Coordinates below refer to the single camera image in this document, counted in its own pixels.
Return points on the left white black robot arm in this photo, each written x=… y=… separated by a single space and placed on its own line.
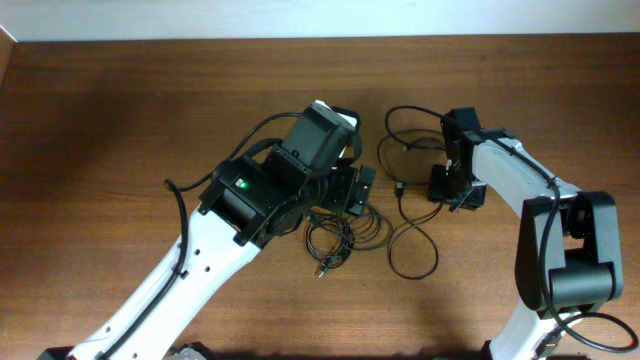
x=259 y=192

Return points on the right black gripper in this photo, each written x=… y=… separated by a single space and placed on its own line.
x=473 y=196

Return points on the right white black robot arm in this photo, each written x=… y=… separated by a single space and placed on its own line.
x=568 y=259

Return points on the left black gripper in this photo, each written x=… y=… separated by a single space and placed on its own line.
x=344 y=178

